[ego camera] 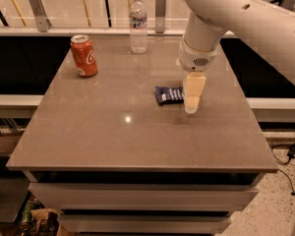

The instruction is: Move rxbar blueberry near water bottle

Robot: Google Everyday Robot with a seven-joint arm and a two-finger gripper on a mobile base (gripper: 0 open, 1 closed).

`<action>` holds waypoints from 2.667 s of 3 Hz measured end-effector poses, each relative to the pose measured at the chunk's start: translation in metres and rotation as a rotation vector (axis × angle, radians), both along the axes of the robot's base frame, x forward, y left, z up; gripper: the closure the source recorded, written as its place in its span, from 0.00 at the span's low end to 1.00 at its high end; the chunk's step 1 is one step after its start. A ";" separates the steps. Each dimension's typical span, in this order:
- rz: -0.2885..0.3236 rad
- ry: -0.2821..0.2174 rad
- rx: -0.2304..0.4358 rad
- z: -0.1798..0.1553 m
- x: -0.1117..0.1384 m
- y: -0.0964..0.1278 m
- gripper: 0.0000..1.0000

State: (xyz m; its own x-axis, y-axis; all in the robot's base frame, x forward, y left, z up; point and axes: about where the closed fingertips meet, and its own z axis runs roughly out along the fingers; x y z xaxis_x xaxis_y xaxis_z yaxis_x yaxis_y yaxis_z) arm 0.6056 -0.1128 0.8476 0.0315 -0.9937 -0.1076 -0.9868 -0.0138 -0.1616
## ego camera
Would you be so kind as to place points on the grey drawer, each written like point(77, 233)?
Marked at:
point(134, 224)
point(143, 197)

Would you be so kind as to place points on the left metal railing bracket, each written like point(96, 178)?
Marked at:
point(41, 20)

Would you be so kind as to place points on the upper grey drawer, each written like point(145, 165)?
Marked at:
point(143, 197)

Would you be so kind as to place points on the orange soda can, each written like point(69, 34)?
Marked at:
point(83, 54)

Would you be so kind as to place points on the middle metal railing bracket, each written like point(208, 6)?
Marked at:
point(160, 10)

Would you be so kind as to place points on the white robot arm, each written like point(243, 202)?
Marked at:
point(269, 30)

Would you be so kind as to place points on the lower grey drawer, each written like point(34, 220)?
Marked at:
point(134, 224)

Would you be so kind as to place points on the blue rxbar blueberry wrapper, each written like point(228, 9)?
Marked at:
point(166, 95)

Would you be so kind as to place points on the clear plastic water bottle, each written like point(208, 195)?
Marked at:
point(138, 23)

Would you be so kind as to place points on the cluttered items under table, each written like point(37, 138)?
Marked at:
point(37, 220)

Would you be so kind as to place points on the brown cardboard box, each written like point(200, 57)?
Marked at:
point(8, 141)

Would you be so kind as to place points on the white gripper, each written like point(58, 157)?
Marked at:
point(196, 60)

